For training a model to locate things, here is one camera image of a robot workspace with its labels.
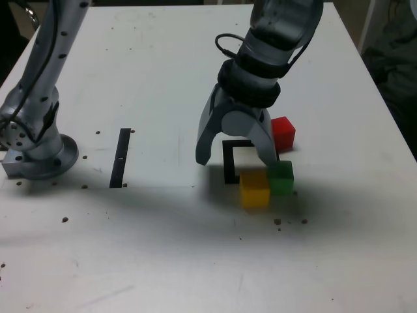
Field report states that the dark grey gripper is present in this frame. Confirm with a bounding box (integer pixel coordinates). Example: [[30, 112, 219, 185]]
[[194, 84, 280, 170]]

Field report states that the red cube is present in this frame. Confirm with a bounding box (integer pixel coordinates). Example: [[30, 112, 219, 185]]
[[270, 116, 296, 153]]

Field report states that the yellow cube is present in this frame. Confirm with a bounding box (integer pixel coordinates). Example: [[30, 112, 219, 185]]
[[239, 172, 271, 209]]

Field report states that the green cube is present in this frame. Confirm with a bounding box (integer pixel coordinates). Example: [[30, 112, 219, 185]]
[[266, 160, 295, 198]]

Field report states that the black tape square outline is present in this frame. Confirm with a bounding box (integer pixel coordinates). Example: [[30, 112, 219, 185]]
[[222, 139, 281, 185]]

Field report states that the black tape strip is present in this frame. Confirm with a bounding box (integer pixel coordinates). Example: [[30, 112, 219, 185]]
[[109, 128, 132, 189]]

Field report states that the person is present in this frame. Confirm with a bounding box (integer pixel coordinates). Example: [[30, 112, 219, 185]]
[[360, 0, 417, 164]]

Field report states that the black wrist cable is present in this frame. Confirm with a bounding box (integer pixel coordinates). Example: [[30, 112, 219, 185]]
[[214, 33, 246, 60]]

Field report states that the white furniture post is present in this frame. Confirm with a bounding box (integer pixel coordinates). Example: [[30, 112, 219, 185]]
[[358, 0, 387, 55]]

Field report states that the chrome metal tube frame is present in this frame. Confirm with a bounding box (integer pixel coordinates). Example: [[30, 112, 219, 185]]
[[25, 5, 42, 26]]

